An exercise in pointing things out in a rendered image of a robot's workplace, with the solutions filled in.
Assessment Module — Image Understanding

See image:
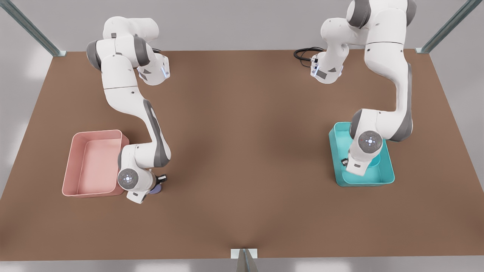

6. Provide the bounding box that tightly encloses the silver frame post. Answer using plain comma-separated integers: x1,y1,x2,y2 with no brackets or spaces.
415,0,483,54
0,0,67,57
231,248,258,272

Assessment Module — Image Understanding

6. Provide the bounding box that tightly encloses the black cable loop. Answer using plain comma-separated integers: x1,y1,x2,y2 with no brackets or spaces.
293,47,326,68

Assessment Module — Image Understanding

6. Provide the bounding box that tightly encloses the teal plastic box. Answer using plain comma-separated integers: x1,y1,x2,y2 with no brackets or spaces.
328,122,395,187

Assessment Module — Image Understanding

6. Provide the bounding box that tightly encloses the pink plastic box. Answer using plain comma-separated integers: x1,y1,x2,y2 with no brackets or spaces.
62,130,130,198

